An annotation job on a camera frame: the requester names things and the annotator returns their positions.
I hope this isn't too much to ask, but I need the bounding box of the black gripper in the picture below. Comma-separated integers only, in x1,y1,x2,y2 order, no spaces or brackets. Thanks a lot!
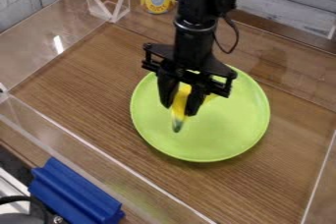
141,42,237,116

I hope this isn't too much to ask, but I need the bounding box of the yellow banana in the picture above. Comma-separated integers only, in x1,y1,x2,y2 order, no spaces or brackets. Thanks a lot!
171,84,192,133

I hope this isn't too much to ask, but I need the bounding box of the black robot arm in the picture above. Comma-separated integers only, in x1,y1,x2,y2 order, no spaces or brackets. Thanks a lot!
141,0,237,116

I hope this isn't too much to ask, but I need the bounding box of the green plate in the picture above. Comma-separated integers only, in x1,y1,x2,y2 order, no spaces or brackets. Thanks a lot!
129,71,271,162

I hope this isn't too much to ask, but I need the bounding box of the blue plastic clamp block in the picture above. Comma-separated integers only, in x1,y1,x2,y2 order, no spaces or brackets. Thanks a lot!
29,157,125,224

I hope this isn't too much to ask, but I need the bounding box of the clear acrylic enclosure wall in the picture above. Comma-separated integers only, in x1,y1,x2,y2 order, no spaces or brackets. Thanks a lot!
0,0,336,224

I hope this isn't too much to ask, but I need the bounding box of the black cable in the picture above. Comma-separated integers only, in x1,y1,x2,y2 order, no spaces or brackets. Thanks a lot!
0,195,33,205

